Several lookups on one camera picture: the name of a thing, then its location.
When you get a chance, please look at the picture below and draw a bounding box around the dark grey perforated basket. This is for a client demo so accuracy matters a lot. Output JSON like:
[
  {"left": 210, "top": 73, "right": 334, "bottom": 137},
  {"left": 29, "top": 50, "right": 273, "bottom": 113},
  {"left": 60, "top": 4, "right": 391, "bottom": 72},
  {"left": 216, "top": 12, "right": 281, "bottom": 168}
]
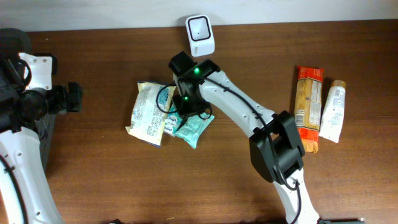
[{"left": 1, "top": 28, "right": 56, "bottom": 170}]

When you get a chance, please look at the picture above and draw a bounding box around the cream snack bag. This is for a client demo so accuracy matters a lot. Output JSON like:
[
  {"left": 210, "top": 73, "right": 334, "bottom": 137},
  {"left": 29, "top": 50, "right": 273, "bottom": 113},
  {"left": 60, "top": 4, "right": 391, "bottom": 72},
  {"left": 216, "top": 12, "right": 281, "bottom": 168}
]
[{"left": 126, "top": 81, "right": 176, "bottom": 147}]

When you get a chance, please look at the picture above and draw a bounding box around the teal wipes packet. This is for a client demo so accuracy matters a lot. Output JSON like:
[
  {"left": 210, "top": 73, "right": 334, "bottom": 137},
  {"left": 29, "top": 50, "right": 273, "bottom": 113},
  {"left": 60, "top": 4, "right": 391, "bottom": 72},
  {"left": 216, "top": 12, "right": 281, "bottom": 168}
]
[{"left": 174, "top": 113, "right": 215, "bottom": 149}]

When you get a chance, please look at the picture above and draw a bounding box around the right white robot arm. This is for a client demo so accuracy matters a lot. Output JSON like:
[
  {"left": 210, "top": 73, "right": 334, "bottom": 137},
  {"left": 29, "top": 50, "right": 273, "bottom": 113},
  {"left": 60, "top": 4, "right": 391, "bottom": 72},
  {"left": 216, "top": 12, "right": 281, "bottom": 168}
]
[{"left": 169, "top": 52, "right": 321, "bottom": 223}]

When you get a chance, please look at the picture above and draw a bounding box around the white tube with tan cap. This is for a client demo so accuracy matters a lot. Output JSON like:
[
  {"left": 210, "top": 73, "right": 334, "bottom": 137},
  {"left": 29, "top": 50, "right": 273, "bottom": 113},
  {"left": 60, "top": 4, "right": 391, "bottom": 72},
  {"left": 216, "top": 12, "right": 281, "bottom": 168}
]
[{"left": 319, "top": 80, "right": 346, "bottom": 143}]

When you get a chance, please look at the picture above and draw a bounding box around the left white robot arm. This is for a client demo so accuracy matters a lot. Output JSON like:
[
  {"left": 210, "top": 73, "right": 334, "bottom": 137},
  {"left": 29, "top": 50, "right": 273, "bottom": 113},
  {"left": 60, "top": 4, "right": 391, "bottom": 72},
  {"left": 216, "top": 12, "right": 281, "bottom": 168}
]
[{"left": 1, "top": 52, "right": 82, "bottom": 223}]

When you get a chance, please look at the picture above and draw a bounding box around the orange spaghetti packet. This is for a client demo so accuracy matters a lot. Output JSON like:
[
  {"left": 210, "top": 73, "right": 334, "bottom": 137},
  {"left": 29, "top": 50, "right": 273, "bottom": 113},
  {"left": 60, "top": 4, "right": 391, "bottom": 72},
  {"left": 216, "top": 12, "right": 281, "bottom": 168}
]
[{"left": 294, "top": 66, "right": 324, "bottom": 153}]

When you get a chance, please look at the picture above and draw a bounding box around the small teal tissue pack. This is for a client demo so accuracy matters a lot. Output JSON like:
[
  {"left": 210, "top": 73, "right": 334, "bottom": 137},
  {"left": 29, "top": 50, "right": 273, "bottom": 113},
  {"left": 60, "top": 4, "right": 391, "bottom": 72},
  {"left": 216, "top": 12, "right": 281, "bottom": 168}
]
[{"left": 164, "top": 112, "right": 183, "bottom": 136}]

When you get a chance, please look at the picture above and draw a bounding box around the white barcode scanner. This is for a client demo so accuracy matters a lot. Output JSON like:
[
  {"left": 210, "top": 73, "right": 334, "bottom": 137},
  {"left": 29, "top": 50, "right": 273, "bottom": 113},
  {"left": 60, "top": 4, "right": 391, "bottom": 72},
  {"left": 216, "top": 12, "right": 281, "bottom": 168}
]
[{"left": 185, "top": 15, "right": 215, "bottom": 57}]

